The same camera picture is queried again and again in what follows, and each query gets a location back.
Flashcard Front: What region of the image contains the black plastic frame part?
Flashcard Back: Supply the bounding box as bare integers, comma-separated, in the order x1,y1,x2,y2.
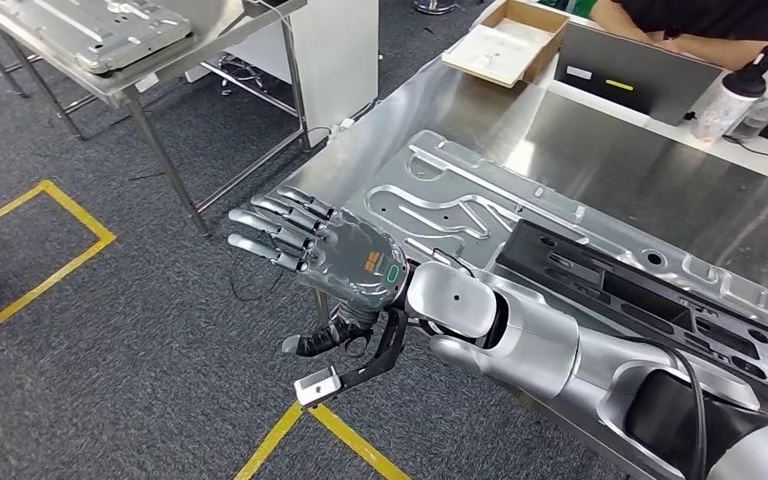
495,218,768,419

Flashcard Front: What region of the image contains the white bottle with black cap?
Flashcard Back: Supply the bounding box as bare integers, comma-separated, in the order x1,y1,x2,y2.
690,60,768,144

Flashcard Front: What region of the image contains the stainless steel workbench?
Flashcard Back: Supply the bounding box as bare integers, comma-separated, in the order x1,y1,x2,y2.
269,52,768,480

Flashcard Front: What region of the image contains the yellow floor tape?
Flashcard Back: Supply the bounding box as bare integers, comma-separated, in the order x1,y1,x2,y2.
233,399,413,480

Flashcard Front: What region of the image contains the grey laptop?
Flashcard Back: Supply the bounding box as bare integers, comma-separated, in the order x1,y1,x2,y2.
554,22,725,127

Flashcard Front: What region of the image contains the stainless steel side table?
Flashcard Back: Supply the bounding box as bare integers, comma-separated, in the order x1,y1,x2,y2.
0,0,312,240

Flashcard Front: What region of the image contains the white cabinet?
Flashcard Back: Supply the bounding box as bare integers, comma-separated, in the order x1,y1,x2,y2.
185,0,381,148

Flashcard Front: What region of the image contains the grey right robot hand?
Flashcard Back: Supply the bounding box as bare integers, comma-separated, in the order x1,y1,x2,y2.
227,187,412,359

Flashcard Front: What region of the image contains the person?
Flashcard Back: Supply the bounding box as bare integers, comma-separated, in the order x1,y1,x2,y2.
587,0,768,72

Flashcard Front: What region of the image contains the black camera bracket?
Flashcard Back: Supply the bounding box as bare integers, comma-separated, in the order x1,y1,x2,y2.
337,307,410,392

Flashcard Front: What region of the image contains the stamped sheet metal panel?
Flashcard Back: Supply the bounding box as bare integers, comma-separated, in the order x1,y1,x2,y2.
342,129,768,356
0,0,194,75

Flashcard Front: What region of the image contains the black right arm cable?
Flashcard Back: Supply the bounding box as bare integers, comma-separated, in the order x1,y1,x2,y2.
612,334,710,480

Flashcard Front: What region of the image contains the white foam insert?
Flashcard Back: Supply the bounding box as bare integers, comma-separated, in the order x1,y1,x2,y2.
443,16,544,86

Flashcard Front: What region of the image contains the round chrome stand base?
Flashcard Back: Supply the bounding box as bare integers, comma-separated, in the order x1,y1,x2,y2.
412,0,458,17

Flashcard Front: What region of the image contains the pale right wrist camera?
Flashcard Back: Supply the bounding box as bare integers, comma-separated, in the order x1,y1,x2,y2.
293,366,344,408

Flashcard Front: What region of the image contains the open cardboard box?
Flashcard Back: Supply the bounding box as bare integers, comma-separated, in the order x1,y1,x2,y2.
441,0,571,90

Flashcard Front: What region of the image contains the white desk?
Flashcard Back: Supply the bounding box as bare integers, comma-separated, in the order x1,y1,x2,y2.
476,0,768,187

